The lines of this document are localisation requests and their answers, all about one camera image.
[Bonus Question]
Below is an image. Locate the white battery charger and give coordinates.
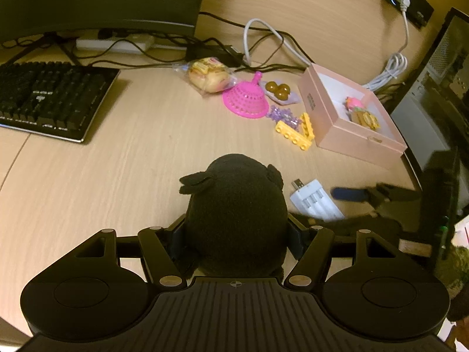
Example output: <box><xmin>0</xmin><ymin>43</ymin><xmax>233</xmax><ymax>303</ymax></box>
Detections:
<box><xmin>289</xmin><ymin>178</ymin><xmax>345</xmax><ymax>222</ymax></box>

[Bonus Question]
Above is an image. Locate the bread in clear packet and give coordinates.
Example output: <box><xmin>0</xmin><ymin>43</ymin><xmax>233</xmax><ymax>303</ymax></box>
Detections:
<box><xmin>172</xmin><ymin>57</ymin><xmax>237</xmax><ymax>98</ymax></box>

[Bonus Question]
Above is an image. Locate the small pink toy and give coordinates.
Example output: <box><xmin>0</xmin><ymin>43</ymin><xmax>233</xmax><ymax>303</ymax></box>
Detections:
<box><xmin>343</xmin><ymin>96</ymin><xmax>369</xmax><ymax>112</ymax></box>

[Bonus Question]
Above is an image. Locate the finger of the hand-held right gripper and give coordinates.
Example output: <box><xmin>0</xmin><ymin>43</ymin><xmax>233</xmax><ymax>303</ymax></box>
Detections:
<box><xmin>332</xmin><ymin>182</ymin><xmax>422</xmax><ymax>224</ymax></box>
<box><xmin>322</xmin><ymin>214</ymin><xmax>402</xmax><ymax>241</ymax></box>

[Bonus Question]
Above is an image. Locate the small yellow packet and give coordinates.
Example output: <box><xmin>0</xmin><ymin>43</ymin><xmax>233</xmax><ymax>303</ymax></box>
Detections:
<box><xmin>350</xmin><ymin>110</ymin><xmax>382</xmax><ymax>130</ymax></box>

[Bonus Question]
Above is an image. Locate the pink box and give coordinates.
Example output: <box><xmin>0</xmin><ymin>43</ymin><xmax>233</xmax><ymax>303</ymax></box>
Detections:
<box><xmin>298</xmin><ymin>63</ymin><xmax>408</xmax><ymax>161</ymax></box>

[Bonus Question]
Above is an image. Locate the white looped cable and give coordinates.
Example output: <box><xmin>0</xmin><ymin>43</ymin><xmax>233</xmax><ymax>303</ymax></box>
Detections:
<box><xmin>244</xmin><ymin>18</ymin><xmax>314</xmax><ymax>70</ymax></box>

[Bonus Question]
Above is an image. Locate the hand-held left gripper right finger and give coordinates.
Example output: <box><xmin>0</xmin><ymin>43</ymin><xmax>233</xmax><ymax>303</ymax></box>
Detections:
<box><xmin>284</xmin><ymin>213</ymin><xmax>398</xmax><ymax>288</ymax></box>

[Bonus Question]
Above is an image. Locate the white coiled plug cable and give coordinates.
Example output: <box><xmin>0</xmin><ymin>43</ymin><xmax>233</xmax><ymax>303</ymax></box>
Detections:
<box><xmin>363</xmin><ymin>0</ymin><xmax>412</xmax><ymax>92</ymax></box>

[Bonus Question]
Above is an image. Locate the white power strip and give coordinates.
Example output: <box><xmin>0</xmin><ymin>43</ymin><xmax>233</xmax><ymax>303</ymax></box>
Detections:
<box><xmin>76</xmin><ymin>34</ymin><xmax>156</xmax><ymax>55</ymax></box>

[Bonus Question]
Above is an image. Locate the black power adapter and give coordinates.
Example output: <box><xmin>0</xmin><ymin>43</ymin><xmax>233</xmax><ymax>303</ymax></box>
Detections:
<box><xmin>186</xmin><ymin>45</ymin><xmax>244</xmax><ymax>67</ymax></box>

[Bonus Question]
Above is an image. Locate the yellow toy brick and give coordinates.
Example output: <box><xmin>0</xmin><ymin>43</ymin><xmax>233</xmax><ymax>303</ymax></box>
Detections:
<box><xmin>298</xmin><ymin>112</ymin><xmax>316</xmax><ymax>141</ymax></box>
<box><xmin>275</xmin><ymin>120</ymin><xmax>312</xmax><ymax>151</ymax></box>

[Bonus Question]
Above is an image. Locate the black plush toy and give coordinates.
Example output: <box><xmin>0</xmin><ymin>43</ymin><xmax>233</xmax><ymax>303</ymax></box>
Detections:
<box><xmin>179</xmin><ymin>154</ymin><xmax>290</xmax><ymax>277</ymax></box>

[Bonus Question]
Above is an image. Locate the black keyboard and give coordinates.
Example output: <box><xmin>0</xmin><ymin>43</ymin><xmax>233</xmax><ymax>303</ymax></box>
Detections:
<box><xmin>0</xmin><ymin>62</ymin><xmax>121</xmax><ymax>143</ymax></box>

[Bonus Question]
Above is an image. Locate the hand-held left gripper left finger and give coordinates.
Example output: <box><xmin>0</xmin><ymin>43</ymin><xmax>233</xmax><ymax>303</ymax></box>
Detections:
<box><xmin>75</xmin><ymin>214</ymin><xmax>192</xmax><ymax>287</ymax></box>

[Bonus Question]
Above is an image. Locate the black cable tangle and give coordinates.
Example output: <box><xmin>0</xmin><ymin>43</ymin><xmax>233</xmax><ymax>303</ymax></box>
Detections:
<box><xmin>0</xmin><ymin>11</ymin><xmax>316</xmax><ymax>76</ymax></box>

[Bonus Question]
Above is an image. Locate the pink plastic basket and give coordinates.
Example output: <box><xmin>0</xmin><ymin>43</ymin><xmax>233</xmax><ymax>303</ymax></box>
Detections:
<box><xmin>222</xmin><ymin>71</ymin><xmax>270</xmax><ymax>119</ymax></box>

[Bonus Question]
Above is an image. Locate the computer tower case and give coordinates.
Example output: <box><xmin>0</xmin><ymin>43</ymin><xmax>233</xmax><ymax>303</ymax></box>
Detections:
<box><xmin>390</xmin><ymin>7</ymin><xmax>469</xmax><ymax>224</ymax></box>

